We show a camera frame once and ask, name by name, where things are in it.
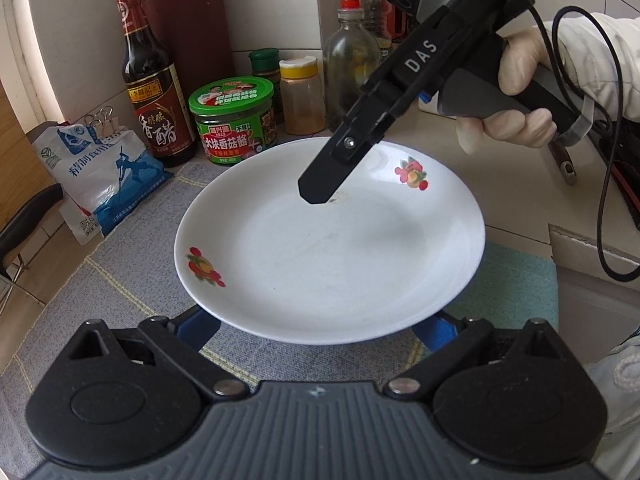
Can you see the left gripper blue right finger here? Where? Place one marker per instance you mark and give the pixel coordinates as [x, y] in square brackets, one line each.
[438, 330]

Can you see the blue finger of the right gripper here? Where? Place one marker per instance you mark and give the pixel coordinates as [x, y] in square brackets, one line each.
[362, 128]

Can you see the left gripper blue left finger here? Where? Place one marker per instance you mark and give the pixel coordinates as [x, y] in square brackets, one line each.
[195, 327]

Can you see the white floral plate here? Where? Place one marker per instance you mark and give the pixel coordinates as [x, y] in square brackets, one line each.
[396, 243]

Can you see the grey teal kitchen mat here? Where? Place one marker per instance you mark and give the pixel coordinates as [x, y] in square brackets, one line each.
[131, 276]

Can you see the clear bottle red cap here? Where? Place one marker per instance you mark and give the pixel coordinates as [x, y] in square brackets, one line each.
[350, 56]

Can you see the yellow lid spice jar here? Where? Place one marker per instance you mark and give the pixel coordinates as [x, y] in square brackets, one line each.
[302, 96]

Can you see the green cap small jar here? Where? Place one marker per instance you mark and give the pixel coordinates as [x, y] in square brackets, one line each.
[265, 63]

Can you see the green lid sauce jar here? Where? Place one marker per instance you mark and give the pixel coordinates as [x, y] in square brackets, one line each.
[234, 118]

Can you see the white jacket sleeve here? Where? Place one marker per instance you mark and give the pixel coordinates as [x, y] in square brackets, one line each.
[589, 62]

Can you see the white blue salt bag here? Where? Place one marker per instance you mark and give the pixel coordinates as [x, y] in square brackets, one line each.
[106, 178]

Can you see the red knife block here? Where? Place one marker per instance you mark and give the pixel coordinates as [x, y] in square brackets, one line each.
[196, 35]

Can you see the dark vinegar bottle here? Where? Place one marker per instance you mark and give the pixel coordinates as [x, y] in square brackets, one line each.
[154, 89]

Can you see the bamboo cutting board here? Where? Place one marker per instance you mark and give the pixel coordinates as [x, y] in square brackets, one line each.
[21, 173]

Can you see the steel wire rack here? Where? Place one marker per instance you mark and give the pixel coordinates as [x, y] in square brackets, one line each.
[10, 277]

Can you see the kitchen knife black handle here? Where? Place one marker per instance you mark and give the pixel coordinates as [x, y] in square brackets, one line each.
[27, 219]

